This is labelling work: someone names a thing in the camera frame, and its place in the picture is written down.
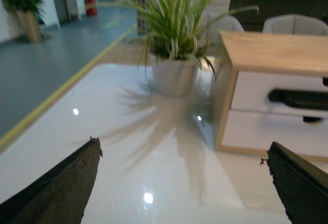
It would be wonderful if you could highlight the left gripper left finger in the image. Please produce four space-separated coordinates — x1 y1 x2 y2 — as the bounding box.
1 138 103 223

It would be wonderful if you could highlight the grey chair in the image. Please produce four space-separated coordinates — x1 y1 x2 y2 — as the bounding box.
202 12 244 47
262 14 327 36

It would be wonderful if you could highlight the floor plant in gold pot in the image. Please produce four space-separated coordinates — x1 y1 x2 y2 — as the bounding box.
2 0 43 43

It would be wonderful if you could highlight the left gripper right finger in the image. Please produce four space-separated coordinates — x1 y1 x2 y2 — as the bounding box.
261 141 327 223

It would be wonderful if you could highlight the spider plant in white pot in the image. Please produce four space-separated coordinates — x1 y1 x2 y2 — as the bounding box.
98 0 259 97

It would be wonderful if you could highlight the right grey chair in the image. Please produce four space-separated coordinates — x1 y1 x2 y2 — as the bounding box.
262 14 327 36

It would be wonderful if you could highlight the red barrel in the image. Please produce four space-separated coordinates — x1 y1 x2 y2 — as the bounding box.
84 0 98 17

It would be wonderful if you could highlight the left grey chair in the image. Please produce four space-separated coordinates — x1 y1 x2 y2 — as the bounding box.
202 12 244 47

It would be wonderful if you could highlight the wooden drawer cabinet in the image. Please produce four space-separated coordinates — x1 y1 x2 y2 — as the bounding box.
210 32 327 161

